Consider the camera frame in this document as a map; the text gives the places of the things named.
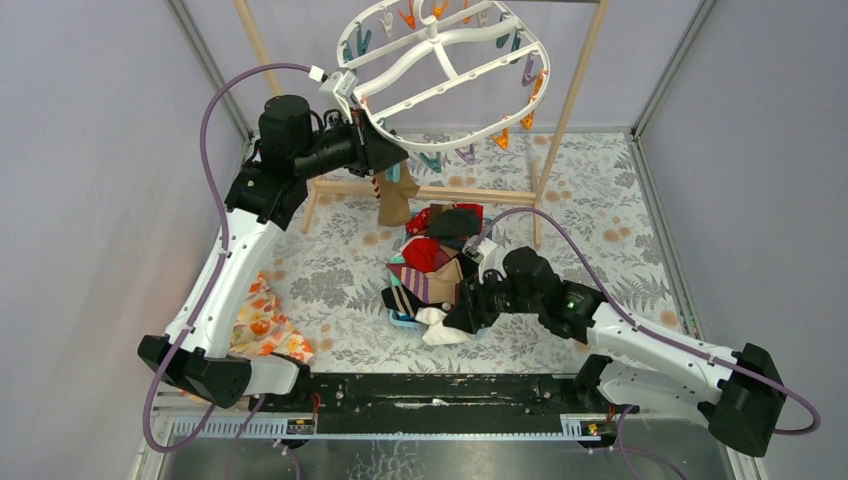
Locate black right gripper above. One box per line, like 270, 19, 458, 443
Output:
442, 262, 542, 335

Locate purple striped sock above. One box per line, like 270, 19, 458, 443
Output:
387, 263, 443, 304

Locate tan brown sock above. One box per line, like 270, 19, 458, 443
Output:
375, 162, 420, 227

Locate white oval clip hanger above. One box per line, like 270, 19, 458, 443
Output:
337, 1, 550, 152

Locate red white striped sock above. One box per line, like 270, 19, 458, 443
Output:
371, 175, 381, 200

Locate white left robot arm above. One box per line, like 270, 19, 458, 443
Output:
137, 95, 408, 411

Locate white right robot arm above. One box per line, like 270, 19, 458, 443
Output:
444, 247, 786, 458

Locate blue plastic sock basket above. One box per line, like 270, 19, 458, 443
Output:
388, 210, 499, 340

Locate teal clothes peg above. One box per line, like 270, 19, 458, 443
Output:
418, 152, 443, 173

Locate black sock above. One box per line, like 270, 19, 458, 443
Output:
426, 208, 482, 238

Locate floral patterned table mat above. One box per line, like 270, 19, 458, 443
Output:
261, 132, 691, 373

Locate orange floral cloth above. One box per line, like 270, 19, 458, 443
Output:
229, 270, 314, 365

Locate wooden drying rack frame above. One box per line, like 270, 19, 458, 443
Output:
232, 1, 609, 207

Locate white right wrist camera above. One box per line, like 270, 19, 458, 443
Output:
462, 235, 504, 282

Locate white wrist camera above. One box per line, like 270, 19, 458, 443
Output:
308, 66, 359, 121
462, 235, 504, 282

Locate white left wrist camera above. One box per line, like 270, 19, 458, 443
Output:
308, 66, 359, 121

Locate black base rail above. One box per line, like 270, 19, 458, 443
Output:
250, 373, 614, 436

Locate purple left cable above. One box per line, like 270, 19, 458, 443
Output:
142, 62, 313, 455

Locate purple cable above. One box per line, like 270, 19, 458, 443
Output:
483, 207, 823, 480
142, 62, 313, 455

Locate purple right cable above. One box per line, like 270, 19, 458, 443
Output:
483, 207, 823, 480

